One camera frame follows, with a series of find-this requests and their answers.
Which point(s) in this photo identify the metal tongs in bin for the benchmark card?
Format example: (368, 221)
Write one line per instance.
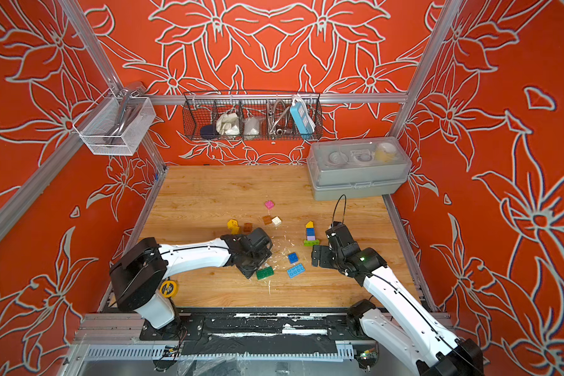
(131, 102)

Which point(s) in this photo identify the dark green lego plate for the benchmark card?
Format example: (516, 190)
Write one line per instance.
(265, 273)

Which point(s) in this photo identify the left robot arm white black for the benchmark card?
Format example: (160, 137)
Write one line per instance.
(137, 277)

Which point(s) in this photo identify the lime green lego brick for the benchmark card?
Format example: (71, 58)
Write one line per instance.
(308, 243)

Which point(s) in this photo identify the aluminium frame post left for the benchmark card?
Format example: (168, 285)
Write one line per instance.
(95, 50)

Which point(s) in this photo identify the tape roll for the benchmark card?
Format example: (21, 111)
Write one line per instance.
(169, 289)

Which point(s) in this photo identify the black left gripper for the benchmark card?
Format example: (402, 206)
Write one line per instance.
(265, 254)

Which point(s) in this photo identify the white crumpled bag in basket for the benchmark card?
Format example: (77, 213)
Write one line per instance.
(228, 124)

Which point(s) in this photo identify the aluminium frame rail left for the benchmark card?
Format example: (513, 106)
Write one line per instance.
(26, 196)

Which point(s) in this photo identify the grey plastic storage box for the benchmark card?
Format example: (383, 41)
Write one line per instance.
(357, 168)

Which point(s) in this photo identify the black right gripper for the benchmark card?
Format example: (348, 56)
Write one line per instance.
(324, 251)

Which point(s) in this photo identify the aluminium frame post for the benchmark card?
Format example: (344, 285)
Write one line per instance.
(95, 50)
(439, 32)

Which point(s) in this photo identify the black wire wall basket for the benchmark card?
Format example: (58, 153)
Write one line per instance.
(259, 119)

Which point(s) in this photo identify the aluminium rear rail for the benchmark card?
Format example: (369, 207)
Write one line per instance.
(326, 98)

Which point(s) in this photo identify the clear plastic wall bin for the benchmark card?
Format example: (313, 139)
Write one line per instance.
(93, 130)

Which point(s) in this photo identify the light blue lego plate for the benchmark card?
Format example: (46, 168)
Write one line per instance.
(296, 270)

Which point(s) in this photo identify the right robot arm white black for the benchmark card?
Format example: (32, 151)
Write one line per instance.
(415, 337)

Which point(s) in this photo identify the light blue box in basket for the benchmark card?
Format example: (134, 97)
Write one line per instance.
(302, 118)

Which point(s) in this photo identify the aluminium frame post right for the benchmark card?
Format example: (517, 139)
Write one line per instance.
(439, 32)

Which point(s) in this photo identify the dark blue lego brick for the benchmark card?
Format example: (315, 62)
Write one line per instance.
(293, 258)

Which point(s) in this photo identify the yellow lego brick rear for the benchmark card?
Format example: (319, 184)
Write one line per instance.
(232, 223)

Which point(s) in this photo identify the white lego brick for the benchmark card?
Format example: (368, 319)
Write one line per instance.
(276, 221)

